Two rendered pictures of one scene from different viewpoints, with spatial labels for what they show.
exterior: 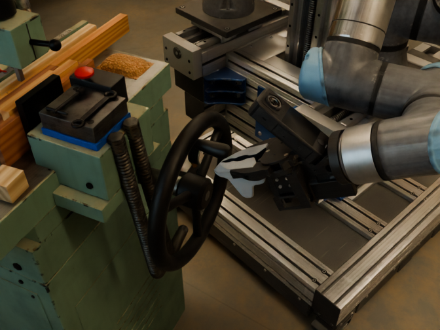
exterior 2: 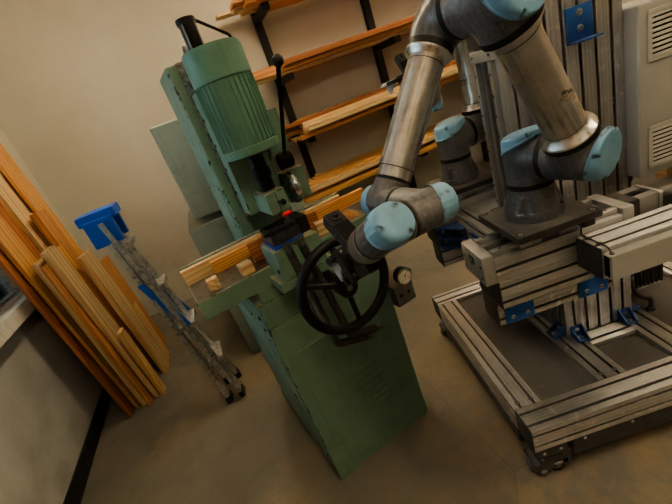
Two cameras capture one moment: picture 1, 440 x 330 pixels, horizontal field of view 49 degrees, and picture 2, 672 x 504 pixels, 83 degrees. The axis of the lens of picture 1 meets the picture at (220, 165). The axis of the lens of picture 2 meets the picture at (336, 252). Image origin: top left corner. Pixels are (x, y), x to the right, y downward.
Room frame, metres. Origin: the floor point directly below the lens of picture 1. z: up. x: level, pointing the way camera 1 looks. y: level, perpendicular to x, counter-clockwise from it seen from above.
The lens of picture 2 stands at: (-0.07, -0.60, 1.30)
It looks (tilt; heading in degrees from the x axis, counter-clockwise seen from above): 22 degrees down; 43
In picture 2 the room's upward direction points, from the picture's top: 20 degrees counter-clockwise
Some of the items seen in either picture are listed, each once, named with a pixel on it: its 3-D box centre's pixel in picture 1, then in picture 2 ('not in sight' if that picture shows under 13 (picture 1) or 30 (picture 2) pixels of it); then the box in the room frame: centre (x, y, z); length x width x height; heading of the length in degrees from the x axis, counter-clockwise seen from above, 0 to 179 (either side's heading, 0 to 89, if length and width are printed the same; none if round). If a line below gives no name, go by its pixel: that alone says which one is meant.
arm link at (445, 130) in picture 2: not in sight; (452, 137); (1.36, -0.03, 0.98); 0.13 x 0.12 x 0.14; 147
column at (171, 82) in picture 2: not in sight; (235, 164); (0.86, 0.62, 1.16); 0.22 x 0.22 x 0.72; 66
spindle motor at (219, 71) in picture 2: not in sight; (232, 103); (0.74, 0.35, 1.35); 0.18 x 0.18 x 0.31
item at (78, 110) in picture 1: (90, 103); (285, 228); (0.61, 0.20, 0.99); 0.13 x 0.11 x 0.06; 156
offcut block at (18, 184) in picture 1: (7, 183); (246, 268); (0.51, 0.31, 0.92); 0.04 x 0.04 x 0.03; 69
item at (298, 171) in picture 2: not in sight; (294, 183); (0.96, 0.46, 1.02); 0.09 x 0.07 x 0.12; 156
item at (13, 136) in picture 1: (50, 109); (285, 236); (0.68, 0.29, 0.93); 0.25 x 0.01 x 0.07; 156
